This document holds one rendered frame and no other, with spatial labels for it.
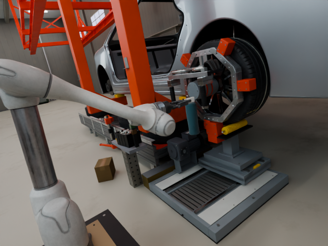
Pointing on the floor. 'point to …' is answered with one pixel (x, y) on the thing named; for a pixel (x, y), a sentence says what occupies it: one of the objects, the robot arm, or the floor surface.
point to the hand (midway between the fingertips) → (189, 100)
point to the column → (133, 169)
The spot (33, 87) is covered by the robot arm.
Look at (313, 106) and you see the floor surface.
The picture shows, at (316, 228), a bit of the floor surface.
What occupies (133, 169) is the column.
